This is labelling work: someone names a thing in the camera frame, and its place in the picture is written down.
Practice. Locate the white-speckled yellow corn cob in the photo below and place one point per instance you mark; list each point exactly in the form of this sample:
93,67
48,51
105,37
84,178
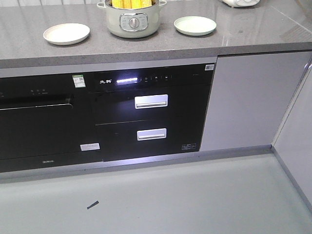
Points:
147,3

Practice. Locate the bright yellow corn cob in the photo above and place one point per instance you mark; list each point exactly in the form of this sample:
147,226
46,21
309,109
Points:
136,4

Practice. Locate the orange-yellow corn cob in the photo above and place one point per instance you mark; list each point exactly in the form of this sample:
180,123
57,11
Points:
127,4

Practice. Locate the pale yellow corn cob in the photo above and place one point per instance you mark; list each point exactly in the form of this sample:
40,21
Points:
117,3

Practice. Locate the black drawer sterilizer cabinet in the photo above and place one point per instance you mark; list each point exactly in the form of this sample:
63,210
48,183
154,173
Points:
112,97

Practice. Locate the light green round plate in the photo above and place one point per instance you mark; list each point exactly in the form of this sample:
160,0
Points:
195,25

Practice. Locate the light green electric cooking pot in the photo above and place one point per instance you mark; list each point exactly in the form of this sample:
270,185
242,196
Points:
132,23

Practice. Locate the black floor tape strip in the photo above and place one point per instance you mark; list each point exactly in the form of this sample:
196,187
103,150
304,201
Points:
93,204

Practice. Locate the black built-in dishwasher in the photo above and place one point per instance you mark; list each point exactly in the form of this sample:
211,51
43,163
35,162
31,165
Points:
46,121

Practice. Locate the white round plate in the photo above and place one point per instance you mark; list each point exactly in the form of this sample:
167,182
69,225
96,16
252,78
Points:
66,34

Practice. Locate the white rice cooker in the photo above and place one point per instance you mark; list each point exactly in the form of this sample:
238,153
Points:
240,3

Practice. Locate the lower silver drawer handle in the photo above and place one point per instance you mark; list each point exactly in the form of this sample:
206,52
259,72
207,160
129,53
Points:
151,134

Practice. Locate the silver drawer handle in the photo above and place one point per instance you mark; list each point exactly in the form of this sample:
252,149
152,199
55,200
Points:
151,134
154,101

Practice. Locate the upper silver drawer handle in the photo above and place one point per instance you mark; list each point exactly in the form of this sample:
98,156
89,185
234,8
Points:
154,101

